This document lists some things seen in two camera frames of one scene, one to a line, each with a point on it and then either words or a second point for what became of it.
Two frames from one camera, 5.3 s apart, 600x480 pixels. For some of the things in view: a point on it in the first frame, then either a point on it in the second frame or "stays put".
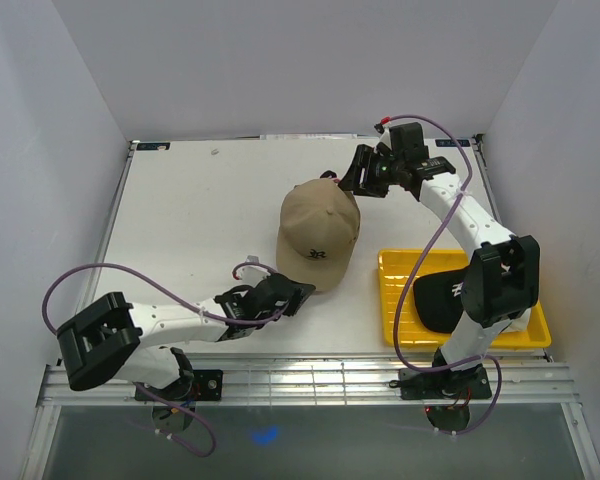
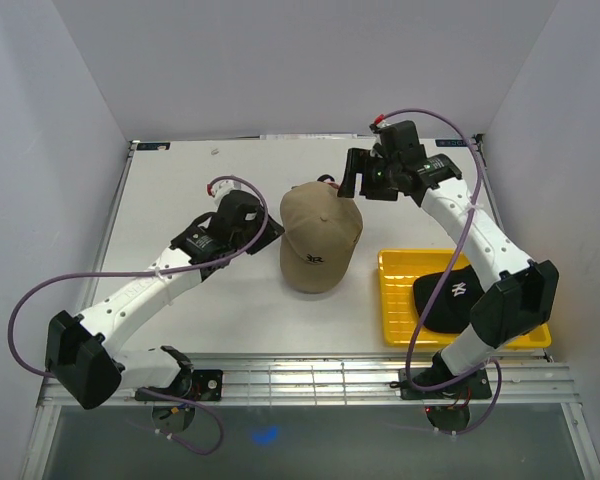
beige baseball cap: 317,232 stays put
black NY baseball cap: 444,298 stays put
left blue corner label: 153,146 stays put
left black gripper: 298,299 -> 272,230
